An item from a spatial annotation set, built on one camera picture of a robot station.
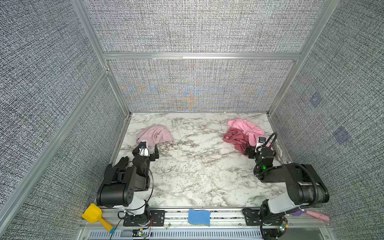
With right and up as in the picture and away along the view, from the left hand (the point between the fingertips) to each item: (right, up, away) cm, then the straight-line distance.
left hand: (147, 145), depth 89 cm
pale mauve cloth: (+2, +6, +11) cm, 13 cm away
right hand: (+66, 0, +4) cm, 66 cm away
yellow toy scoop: (-23, -33, -15) cm, 43 cm away
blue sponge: (+31, -34, -15) cm, 48 cm away
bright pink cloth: (+68, +7, +12) cm, 69 cm away
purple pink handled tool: (+90, -33, -16) cm, 97 cm away
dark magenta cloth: (+56, +4, +6) cm, 56 cm away
